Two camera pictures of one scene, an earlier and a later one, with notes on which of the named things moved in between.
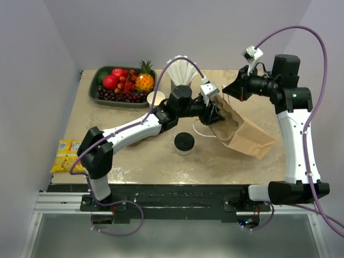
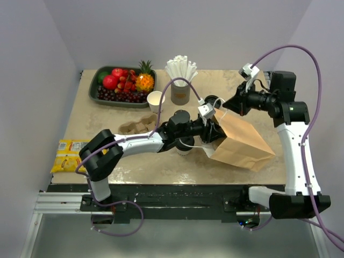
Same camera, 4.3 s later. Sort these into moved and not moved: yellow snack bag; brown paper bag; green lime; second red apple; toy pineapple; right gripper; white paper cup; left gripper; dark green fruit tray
Moved: brown paper bag; right gripper; left gripper
Not moved: second red apple; toy pineapple; green lime; yellow snack bag; dark green fruit tray; white paper cup
